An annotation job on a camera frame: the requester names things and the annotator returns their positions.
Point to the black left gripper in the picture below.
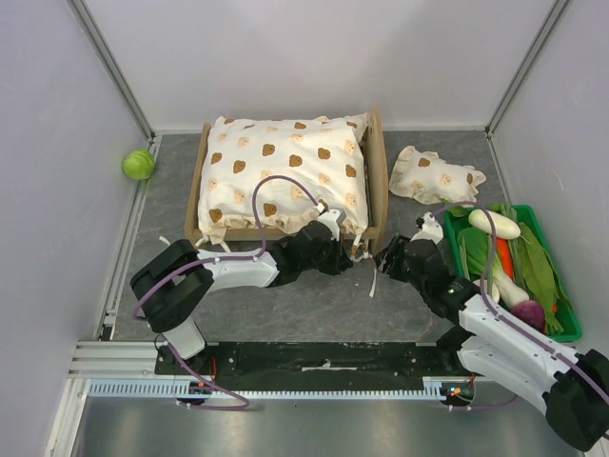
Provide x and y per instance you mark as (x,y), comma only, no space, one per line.
(341,260)

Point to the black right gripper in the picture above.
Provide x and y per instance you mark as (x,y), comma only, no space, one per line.
(393,257)

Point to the wooden pet bed frame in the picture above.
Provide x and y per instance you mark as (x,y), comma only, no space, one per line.
(376,183)

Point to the bear print cream quilt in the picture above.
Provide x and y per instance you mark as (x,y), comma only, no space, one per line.
(261,179)

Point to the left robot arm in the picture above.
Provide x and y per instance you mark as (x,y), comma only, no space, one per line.
(172,285)

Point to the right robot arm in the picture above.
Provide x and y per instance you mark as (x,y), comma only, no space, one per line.
(568,387)

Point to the orange carrot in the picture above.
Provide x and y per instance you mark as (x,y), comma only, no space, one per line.
(505,258)

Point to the bear print small pillow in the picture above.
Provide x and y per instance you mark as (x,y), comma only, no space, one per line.
(428,179)

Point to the white radish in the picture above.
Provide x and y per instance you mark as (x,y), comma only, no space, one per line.
(490,222)

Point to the green plastic basket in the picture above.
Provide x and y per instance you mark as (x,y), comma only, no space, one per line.
(565,314)

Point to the purple cabbage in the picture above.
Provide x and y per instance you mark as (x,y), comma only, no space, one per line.
(531,313)

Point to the green cabbage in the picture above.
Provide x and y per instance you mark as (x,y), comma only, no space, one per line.
(139,164)

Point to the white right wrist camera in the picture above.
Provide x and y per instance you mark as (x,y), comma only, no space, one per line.
(428,229)

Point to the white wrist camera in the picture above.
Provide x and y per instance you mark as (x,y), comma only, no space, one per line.
(428,229)
(331,218)

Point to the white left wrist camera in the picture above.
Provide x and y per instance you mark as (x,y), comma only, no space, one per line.
(331,218)

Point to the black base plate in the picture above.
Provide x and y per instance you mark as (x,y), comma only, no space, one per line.
(244,365)

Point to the white cable duct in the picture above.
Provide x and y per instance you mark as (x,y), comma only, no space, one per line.
(190,391)

